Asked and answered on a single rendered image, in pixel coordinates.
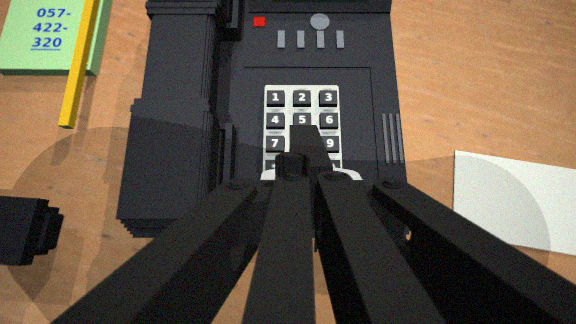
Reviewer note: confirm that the black desk phone body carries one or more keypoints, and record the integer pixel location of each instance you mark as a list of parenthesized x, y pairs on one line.
[(328, 63)]

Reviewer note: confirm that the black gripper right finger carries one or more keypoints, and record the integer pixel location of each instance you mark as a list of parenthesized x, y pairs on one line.
[(450, 271)]

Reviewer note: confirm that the white sheet of paper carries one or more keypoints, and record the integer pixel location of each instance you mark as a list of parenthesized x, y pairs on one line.
[(523, 203)]

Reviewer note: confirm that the light green sticky note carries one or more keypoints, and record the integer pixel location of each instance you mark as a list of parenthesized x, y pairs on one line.
[(39, 37)]

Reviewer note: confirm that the yellow pencil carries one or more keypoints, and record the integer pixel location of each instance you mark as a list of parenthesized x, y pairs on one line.
[(78, 65)]

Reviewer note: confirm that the black telephone handset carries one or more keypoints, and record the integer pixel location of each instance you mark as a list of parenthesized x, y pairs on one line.
[(175, 150)]

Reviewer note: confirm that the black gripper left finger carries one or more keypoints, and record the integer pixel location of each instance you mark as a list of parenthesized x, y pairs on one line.
[(186, 273)]

